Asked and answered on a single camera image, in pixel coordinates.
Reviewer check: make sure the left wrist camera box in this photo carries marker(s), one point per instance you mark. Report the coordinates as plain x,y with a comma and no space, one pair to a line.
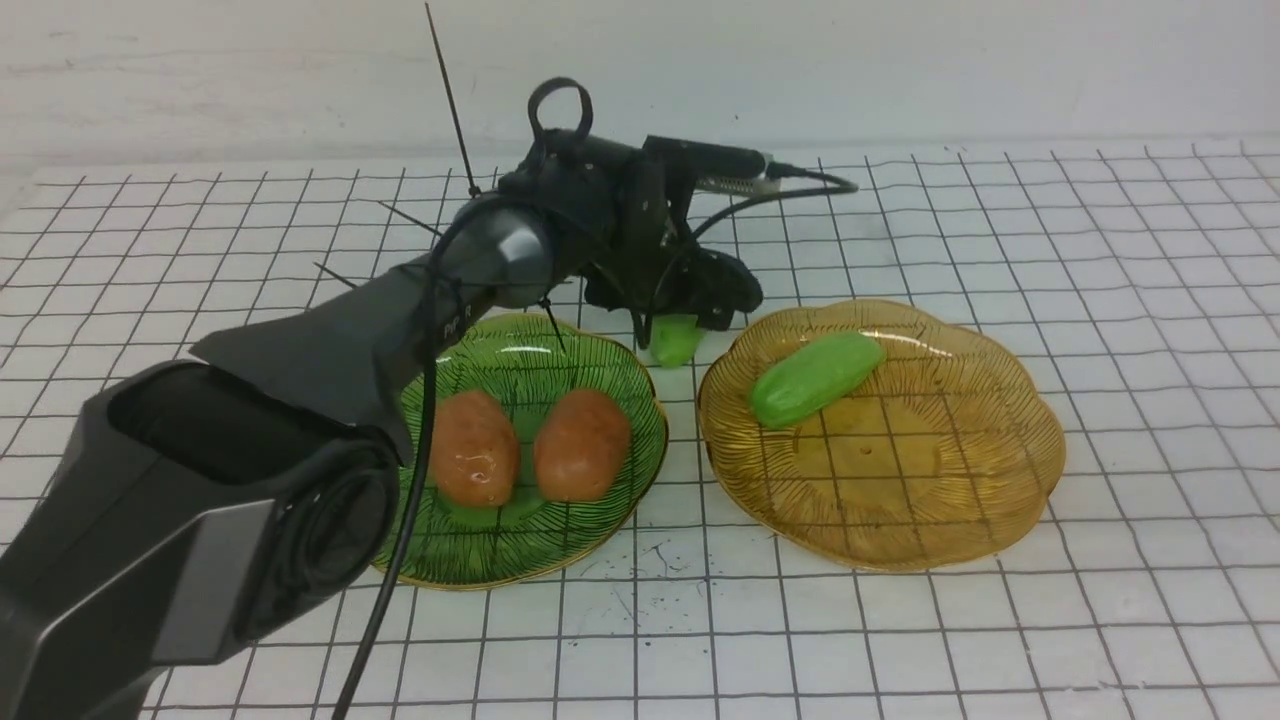
713,168

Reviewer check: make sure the orange toy potato front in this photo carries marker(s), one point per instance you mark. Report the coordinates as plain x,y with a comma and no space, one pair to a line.
475,453

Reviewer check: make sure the small green toy cucumber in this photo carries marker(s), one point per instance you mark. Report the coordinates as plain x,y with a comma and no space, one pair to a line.
675,339

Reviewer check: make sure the orange toy potato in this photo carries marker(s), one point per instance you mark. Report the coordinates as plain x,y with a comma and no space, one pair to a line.
581,447
475,453

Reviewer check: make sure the large green toy cucumber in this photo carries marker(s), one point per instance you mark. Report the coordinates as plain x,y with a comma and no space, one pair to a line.
813,377

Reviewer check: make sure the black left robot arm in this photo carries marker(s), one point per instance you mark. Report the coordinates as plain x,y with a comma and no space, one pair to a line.
202,504

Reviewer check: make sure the amber glass scalloped plate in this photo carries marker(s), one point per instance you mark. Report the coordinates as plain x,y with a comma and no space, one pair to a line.
945,454

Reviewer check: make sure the green glass scalloped plate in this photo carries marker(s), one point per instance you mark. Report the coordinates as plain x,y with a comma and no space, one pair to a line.
528,362

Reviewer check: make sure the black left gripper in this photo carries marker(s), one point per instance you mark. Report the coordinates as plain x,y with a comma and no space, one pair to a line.
624,214

